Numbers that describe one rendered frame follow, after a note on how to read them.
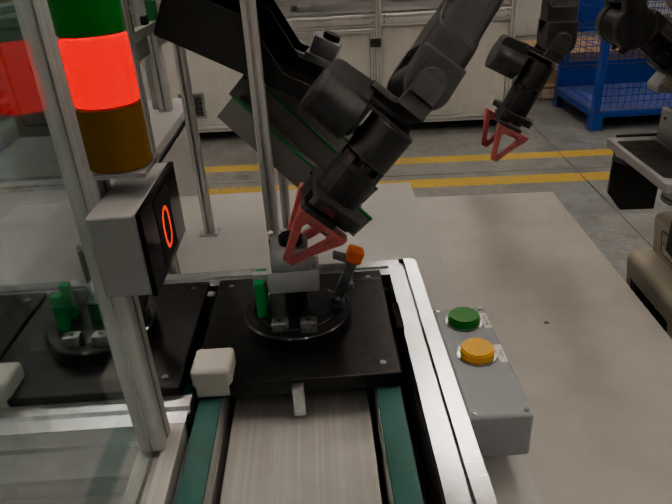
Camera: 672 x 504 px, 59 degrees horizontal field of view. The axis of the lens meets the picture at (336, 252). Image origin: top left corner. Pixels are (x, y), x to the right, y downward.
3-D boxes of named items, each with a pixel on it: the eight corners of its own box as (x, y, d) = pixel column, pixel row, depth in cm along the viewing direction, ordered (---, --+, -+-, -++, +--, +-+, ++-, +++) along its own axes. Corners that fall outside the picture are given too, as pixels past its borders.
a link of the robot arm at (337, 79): (455, 79, 64) (427, 88, 72) (372, 8, 61) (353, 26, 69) (389, 171, 64) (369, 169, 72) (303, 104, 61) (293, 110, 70)
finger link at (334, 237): (262, 255, 69) (311, 195, 66) (266, 229, 76) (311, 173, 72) (309, 286, 71) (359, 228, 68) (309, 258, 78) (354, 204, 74)
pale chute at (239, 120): (361, 204, 107) (378, 188, 106) (353, 237, 96) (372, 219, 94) (240, 95, 101) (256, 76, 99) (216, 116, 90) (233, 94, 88)
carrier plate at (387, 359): (380, 281, 91) (380, 268, 90) (402, 385, 69) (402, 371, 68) (221, 291, 90) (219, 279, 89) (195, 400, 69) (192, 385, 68)
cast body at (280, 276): (319, 274, 78) (315, 225, 75) (320, 291, 74) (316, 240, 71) (255, 278, 78) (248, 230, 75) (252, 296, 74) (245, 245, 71)
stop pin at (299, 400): (306, 408, 70) (304, 381, 68) (306, 415, 69) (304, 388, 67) (294, 409, 70) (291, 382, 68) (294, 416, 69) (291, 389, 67)
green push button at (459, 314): (474, 317, 80) (475, 304, 80) (482, 334, 77) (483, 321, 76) (445, 319, 80) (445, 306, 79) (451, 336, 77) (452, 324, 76)
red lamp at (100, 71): (147, 92, 48) (134, 28, 46) (131, 107, 44) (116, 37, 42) (85, 96, 48) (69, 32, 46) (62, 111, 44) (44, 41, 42)
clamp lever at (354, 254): (344, 296, 79) (364, 247, 75) (344, 304, 77) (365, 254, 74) (318, 288, 78) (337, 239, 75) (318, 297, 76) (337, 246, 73)
